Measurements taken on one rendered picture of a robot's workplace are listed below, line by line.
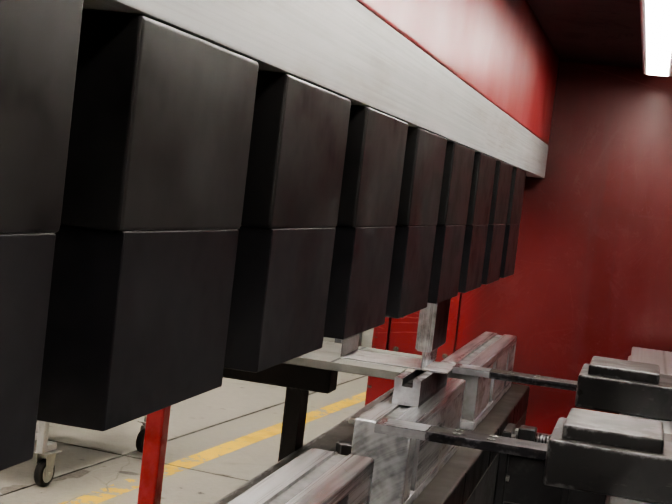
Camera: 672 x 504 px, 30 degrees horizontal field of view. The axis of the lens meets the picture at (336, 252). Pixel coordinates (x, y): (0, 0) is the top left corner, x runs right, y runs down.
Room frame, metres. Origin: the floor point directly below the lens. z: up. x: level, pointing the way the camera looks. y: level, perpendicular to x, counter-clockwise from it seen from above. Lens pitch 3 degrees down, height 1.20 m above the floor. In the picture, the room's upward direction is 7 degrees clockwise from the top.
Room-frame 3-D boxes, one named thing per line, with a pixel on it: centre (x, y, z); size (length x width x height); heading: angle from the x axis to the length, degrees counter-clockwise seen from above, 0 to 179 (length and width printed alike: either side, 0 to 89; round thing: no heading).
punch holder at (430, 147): (1.15, -0.04, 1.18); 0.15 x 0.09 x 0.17; 166
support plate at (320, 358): (1.55, 0.02, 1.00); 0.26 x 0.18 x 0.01; 76
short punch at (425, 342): (1.52, -0.13, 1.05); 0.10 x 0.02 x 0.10; 166
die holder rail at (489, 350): (2.05, -0.26, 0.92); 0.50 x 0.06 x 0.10; 166
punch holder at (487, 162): (1.54, -0.13, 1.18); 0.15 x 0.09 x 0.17; 166
